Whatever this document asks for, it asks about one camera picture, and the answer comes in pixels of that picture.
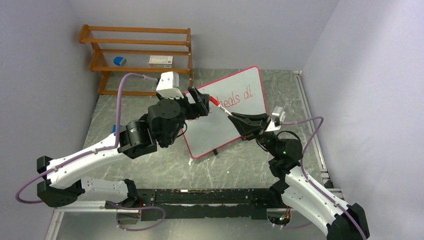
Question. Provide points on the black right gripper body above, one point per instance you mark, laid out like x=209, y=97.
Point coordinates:
x=261, y=134

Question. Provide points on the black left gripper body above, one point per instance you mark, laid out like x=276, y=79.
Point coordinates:
x=189, y=110

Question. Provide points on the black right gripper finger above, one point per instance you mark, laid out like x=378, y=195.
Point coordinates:
x=239, y=117
x=246, y=128

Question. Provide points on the red capped whiteboard marker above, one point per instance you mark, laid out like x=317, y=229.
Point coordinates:
x=224, y=110

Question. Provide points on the pink framed whiteboard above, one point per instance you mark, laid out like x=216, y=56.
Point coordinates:
x=241, y=92

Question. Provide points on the red marker cap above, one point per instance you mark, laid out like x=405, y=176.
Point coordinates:
x=214, y=101

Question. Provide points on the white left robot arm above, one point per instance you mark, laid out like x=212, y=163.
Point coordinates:
x=66, y=180

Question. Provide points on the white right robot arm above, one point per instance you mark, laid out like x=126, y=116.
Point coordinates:
x=296, y=188

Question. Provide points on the blue whiteboard eraser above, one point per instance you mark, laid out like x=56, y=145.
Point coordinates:
x=119, y=61

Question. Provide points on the white red card box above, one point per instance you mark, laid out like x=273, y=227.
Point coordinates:
x=160, y=60

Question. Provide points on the wooden shelf rack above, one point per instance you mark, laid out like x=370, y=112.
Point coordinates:
x=137, y=44

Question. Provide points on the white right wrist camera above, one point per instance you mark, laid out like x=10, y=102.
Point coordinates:
x=275, y=120

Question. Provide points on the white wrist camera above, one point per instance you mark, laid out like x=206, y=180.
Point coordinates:
x=275, y=120
x=168, y=85

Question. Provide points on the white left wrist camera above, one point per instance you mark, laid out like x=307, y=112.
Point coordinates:
x=168, y=85

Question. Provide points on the aluminium frame rail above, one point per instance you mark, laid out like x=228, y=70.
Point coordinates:
x=127, y=218

